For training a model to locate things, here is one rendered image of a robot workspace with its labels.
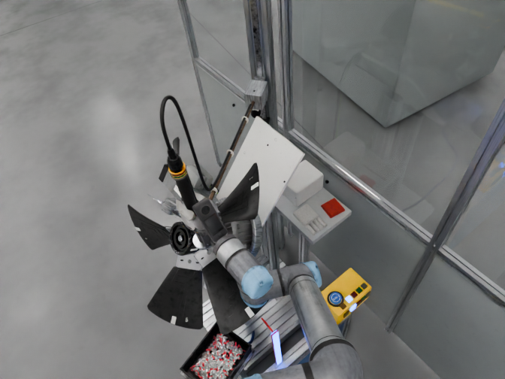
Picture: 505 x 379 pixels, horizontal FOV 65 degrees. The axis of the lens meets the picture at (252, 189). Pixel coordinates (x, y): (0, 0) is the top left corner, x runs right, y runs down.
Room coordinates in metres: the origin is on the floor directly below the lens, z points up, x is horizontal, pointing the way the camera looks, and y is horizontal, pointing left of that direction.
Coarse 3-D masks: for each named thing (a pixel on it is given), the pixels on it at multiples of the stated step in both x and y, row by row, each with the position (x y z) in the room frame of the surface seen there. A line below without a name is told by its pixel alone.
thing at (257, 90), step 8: (256, 80) 1.28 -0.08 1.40; (264, 80) 1.28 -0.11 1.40; (248, 88) 1.25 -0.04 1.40; (256, 88) 1.24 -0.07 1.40; (264, 88) 1.23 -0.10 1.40; (248, 96) 1.21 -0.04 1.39; (256, 96) 1.20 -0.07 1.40; (264, 96) 1.22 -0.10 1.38; (248, 104) 1.21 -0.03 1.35; (256, 104) 1.20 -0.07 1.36; (264, 104) 1.21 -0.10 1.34
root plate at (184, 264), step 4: (180, 256) 0.71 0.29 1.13; (184, 256) 0.71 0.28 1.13; (188, 256) 0.71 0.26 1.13; (192, 256) 0.71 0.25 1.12; (184, 260) 0.70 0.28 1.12; (192, 260) 0.70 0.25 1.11; (196, 260) 0.70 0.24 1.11; (176, 264) 0.70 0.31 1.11; (180, 264) 0.70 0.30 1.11; (184, 264) 0.70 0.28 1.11; (188, 264) 0.69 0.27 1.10; (192, 264) 0.69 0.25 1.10; (196, 264) 0.69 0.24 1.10; (188, 268) 0.68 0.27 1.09; (192, 268) 0.68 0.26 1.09; (196, 268) 0.68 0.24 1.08; (200, 268) 0.68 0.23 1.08
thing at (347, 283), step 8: (344, 272) 0.59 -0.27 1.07; (352, 272) 0.58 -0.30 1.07; (336, 280) 0.56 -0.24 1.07; (344, 280) 0.56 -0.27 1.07; (352, 280) 0.55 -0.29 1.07; (360, 280) 0.55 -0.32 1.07; (328, 288) 0.54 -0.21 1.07; (336, 288) 0.53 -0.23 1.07; (344, 288) 0.53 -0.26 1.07; (352, 288) 0.53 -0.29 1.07; (368, 288) 0.52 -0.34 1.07; (328, 296) 0.51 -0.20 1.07; (344, 296) 0.50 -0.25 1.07; (360, 296) 0.49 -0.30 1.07; (328, 304) 0.48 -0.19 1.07; (352, 304) 0.47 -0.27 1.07; (360, 304) 0.50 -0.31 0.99; (336, 312) 0.45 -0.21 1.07; (344, 312) 0.45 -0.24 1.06; (336, 320) 0.44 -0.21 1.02
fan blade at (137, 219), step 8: (128, 208) 0.97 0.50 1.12; (136, 216) 0.93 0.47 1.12; (144, 216) 0.90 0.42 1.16; (136, 224) 0.93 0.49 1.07; (144, 224) 0.89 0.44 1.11; (152, 224) 0.87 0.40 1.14; (144, 232) 0.90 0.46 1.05; (152, 232) 0.87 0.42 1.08; (160, 232) 0.84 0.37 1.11; (168, 232) 0.82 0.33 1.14; (144, 240) 0.90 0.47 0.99; (152, 240) 0.88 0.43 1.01; (160, 240) 0.85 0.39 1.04; (168, 240) 0.83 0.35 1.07; (152, 248) 0.88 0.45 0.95
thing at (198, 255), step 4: (212, 248) 0.70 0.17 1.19; (196, 252) 0.69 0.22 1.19; (200, 252) 0.69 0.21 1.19; (204, 252) 0.68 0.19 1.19; (212, 252) 0.68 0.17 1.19; (196, 256) 0.67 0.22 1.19; (200, 256) 0.67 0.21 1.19; (204, 256) 0.67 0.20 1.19; (208, 256) 0.67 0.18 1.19; (212, 256) 0.66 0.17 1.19; (200, 260) 0.66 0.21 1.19; (204, 260) 0.65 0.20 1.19; (208, 260) 0.65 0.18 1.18; (212, 260) 0.65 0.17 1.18; (204, 264) 0.64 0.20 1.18
